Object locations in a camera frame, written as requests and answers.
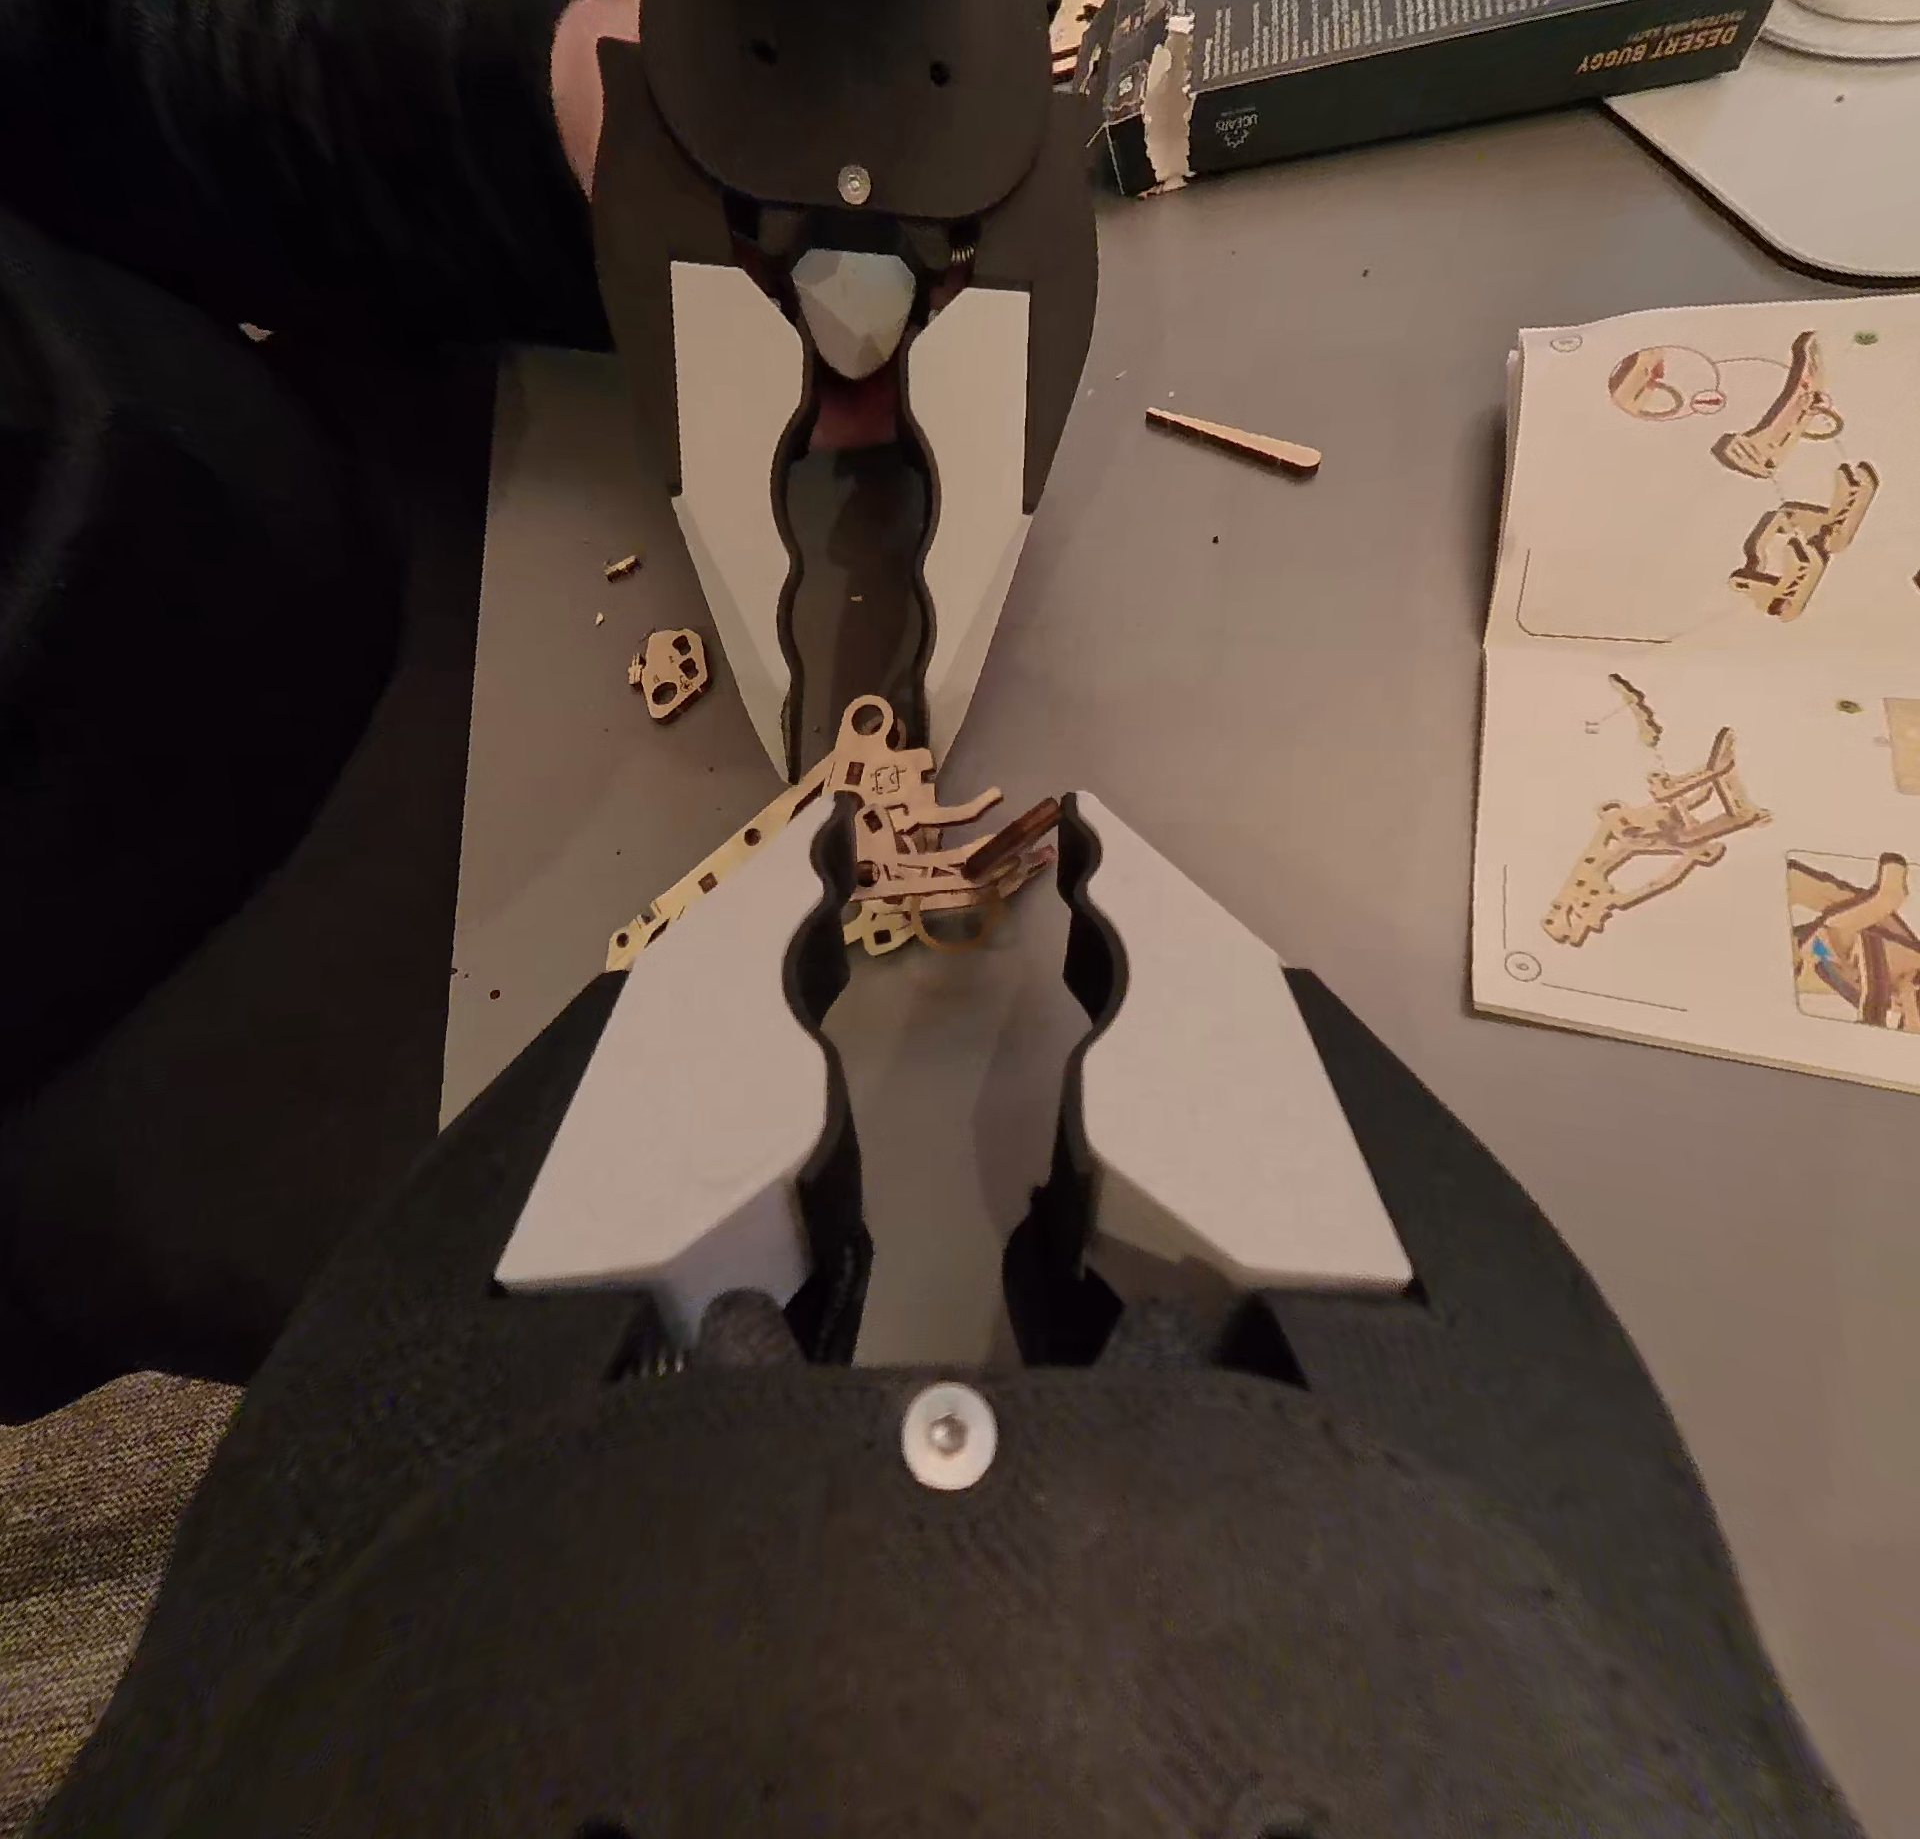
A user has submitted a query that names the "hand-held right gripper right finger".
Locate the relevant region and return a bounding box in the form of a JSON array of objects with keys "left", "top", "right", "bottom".
[{"left": 1008, "top": 788, "right": 1418, "bottom": 1368}]

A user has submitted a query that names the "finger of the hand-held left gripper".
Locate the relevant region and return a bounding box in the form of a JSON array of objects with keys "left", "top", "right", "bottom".
[
  {"left": 895, "top": 279, "right": 1039, "bottom": 761},
  {"left": 667, "top": 256, "right": 828, "bottom": 788}
]

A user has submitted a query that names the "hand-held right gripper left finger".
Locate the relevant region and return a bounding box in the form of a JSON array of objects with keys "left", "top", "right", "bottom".
[{"left": 493, "top": 792, "right": 879, "bottom": 1352}]

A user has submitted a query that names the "wooden model lever assembly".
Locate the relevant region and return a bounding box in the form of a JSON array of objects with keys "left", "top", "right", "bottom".
[{"left": 817, "top": 689, "right": 1084, "bottom": 957}]

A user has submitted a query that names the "person's left forearm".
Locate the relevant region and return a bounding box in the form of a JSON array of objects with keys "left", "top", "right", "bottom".
[{"left": 0, "top": 0, "right": 617, "bottom": 355}]

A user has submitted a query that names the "person's left hand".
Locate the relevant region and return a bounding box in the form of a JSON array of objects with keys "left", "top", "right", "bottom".
[{"left": 548, "top": 0, "right": 648, "bottom": 206}]

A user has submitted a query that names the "wooden wedge stick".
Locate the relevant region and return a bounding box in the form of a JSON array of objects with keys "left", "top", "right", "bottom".
[{"left": 1145, "top": 404, "right": 1323, "bottom": 474}]

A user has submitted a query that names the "small wooden plate with holes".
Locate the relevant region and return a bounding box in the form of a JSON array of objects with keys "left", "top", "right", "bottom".
[{"left": 621, "top": 623, "right": 725, "bottom": 727}]

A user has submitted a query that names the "dark cardboard kit box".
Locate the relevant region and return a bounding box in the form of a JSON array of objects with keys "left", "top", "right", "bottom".
[{"left": 1082, "top": 0, "right": 1790, "bottom": 196}]

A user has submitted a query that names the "open instruction booklet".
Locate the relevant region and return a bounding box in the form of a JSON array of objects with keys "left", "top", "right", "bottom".
[{"left": 1471, "top": 282, "right": 1920, "bottom": 1092}]

